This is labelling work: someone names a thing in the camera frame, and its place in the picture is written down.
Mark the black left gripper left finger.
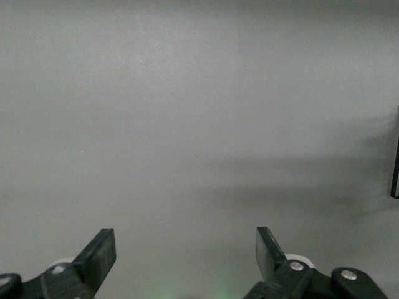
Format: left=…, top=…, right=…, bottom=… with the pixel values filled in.
left=0, top=228, right=117, bottom=299

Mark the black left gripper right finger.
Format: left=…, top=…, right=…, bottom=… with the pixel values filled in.
left=243, top=227, right=389, bottom=299

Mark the black wire cup holder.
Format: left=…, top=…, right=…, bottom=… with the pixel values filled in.
left=390, top=105, right=399, bottom=199

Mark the grey table cover sheet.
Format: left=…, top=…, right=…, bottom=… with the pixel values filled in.
left=0, top=0, right=399, bottom=299

